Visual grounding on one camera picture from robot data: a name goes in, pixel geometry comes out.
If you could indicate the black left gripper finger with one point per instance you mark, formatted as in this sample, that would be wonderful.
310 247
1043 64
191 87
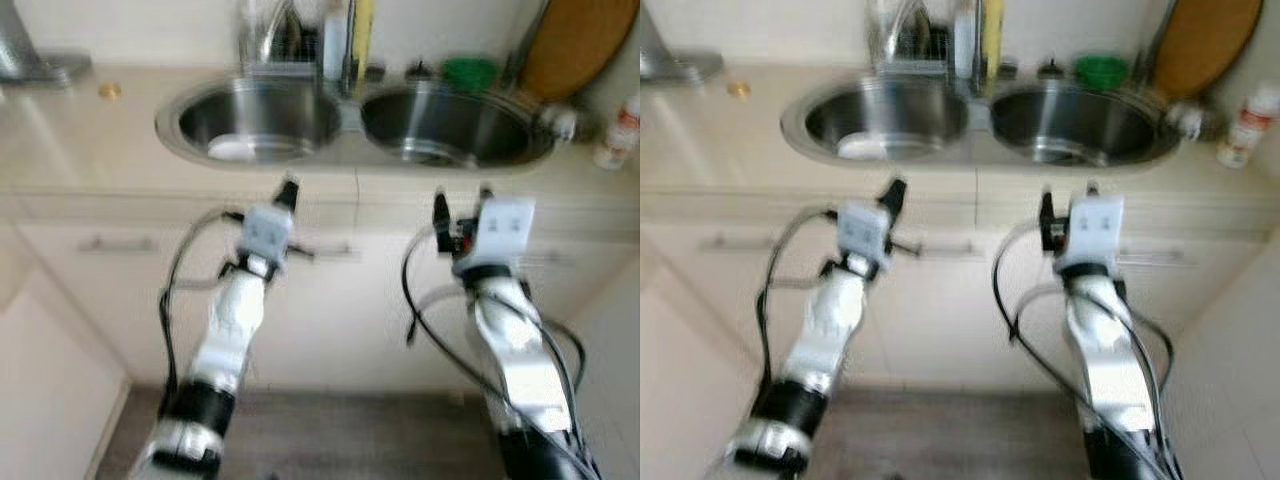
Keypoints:
894 197
290 195

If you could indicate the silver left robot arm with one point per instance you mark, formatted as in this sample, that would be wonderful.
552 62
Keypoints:
225 330
825 330

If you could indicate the cream kitchen base cabinet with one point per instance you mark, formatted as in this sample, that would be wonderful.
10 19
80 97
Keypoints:
980 320
350 320

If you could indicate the white dish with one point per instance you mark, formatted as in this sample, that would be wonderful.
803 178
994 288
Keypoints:
233 150
863 148

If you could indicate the stainless steel double sink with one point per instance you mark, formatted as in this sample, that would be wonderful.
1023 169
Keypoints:
350 140
975 138

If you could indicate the small metal sink stopper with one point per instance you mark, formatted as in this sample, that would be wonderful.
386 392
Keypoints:
1192 120
562 120

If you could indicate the green scrubber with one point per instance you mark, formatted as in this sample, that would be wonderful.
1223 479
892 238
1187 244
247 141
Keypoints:
470 73
1100 71

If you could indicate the black sink knob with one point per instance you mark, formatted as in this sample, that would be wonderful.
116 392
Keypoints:
420 70
1050 69

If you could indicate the white bottle red label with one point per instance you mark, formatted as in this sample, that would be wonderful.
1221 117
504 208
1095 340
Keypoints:
1248 125
622 130

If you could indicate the metal dish rack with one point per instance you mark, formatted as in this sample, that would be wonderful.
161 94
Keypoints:
910 40
280 40

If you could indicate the silver faucet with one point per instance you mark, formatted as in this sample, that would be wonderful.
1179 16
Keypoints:
977 50
349 50

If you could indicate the wooden cutting board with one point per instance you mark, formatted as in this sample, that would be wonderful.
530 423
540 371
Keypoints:
580 45
1205 45

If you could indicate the yellow cleaning cloth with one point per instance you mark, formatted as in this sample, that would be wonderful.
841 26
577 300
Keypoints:
363 30
994 30

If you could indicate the small gold round object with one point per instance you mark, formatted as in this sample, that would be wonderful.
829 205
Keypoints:
738 89
108 91

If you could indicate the silver metal appliance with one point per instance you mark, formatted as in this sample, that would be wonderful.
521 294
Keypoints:
680 62
35 55

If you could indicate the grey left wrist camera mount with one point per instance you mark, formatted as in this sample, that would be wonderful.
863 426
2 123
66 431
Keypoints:
863 230
268 230

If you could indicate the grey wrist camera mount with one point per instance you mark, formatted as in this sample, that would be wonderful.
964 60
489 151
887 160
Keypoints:
863 230
1097 230
507 230
268 230

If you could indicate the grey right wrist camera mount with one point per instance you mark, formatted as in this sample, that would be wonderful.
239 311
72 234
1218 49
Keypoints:
507 230
1097 230

